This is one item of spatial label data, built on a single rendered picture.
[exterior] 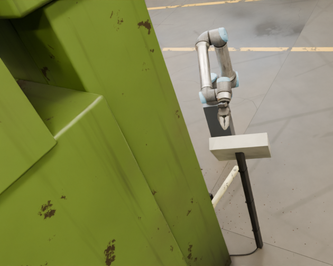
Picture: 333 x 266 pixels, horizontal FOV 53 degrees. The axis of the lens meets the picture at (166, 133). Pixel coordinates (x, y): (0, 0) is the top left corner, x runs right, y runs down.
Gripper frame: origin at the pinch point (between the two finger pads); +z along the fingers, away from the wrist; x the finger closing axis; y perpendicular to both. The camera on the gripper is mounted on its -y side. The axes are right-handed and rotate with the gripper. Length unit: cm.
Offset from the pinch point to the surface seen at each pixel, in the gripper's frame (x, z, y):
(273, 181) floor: -22, 15, 121
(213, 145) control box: 4.5, 16.2, -15.8
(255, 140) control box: -20.2, 15.2, -15.8
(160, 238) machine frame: 25, 71, -46
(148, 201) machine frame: 24, 55, -66
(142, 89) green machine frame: 21, 9, -85
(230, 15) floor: 37, -342, 327
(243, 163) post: -10.6, 24.5, 0.5
